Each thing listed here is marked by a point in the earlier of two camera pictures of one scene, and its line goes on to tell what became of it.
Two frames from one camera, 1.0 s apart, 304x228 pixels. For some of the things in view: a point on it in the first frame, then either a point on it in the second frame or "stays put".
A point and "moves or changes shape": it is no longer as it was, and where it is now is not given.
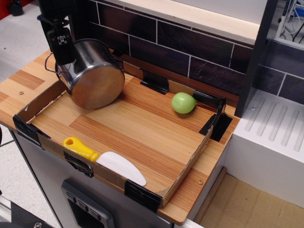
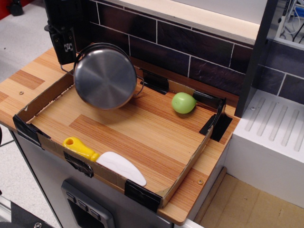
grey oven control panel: (86, 208) stays put
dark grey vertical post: (265, 33) stays put
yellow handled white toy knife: (114, 162) stays put
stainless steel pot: (96, 80) moves or changes shape
